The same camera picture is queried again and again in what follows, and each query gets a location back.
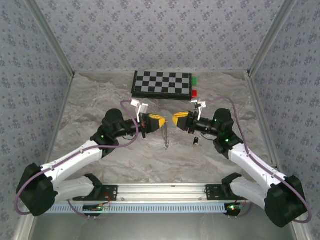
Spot black grey folded chessboard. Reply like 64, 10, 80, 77
131, 70, 194, 102

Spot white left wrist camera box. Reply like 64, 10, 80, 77
130, 98, 150, 118

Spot aluminium frame post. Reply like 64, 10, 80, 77
247, 0, 298, 76

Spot silver keyring with chain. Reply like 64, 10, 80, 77
161, 121, 171, 151

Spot light blue slotted cable duct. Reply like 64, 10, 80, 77
46, 201, 232, 215

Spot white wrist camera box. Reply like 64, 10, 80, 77
191, 98, 207, 121
130, 98, 150, 118

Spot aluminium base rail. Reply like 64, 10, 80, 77
117, 183, 207, 202

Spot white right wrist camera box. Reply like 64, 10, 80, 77
191, 98, 207, 121

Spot small black circuit board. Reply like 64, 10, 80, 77
226, 203, 245, 212
83, 203, 111, 213

